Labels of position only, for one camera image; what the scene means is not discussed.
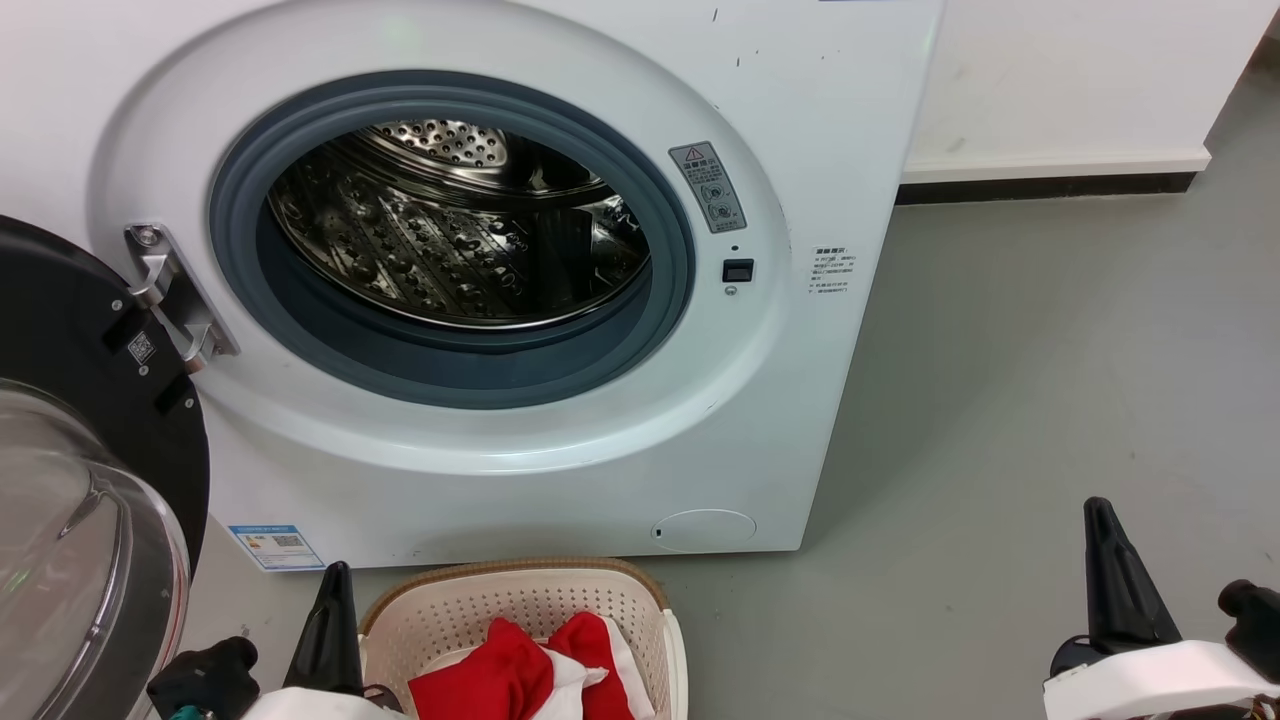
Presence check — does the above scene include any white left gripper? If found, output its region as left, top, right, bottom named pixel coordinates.
left=147, top=561, right=401, bottom=720

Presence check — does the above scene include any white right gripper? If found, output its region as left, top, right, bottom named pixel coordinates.
left=1043, top=497, right=1280, bottom=720

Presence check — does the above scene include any red and white garment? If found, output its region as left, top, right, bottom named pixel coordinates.
left=408, top=612, right=656, bottom=720

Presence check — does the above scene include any cream plastic laundry basket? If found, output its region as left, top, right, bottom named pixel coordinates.
left=358, top=558, right=689, bottom=720

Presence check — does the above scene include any silver metal door hinge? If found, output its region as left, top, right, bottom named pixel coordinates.
left=124, top=224, right=241, bottom=374

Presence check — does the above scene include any black washer door with glass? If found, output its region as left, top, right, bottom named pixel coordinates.
left=0, top=215, right=211, bottom=720

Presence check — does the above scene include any stainless steel washing machine drum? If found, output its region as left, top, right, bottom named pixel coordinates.
left=267, top=120, right=653, bottom=331

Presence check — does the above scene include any blue energy label sticker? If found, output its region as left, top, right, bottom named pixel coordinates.
left=227, top=524, right=326, bottom=573

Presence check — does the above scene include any grey rubber door gasket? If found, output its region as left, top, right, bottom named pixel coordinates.
left=208, top=70, right=697, bottom=410

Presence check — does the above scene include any round white filter cover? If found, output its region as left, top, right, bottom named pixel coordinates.
left=651, top=509, right=758, bottom=553

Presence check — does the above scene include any white front-load washing machine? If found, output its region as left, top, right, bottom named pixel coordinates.
left=0, top=0, right=946, bottom=571

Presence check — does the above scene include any white text sticker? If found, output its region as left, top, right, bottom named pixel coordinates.
left=810, top=246, right=857, bottom=297

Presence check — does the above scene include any grey warning label sticker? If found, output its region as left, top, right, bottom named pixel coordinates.
left=668, top=142, right=748, bottom=235

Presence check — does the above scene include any white and black wall baseboard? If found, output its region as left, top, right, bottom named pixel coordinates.
left=897, top=148, right=1213, bottom=206

